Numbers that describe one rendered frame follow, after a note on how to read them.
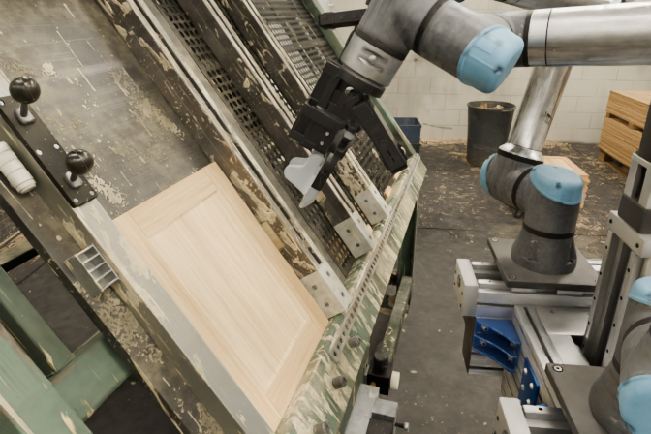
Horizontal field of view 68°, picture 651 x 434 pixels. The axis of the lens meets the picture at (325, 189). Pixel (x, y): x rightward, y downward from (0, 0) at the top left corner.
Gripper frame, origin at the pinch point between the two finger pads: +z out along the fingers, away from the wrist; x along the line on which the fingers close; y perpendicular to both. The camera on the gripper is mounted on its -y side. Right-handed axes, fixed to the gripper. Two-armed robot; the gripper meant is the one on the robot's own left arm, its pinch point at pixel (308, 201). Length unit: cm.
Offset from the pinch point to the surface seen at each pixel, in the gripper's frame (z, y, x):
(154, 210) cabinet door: 22.8, 24.2, -13.3
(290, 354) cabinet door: 40.5, -13.3, -16.2
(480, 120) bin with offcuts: 21, -135, -448
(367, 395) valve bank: 50, -37, -27
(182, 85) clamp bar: 8, 37, -41
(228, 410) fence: 37.7, -5.2, 6.3
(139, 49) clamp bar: 6, 49, -43
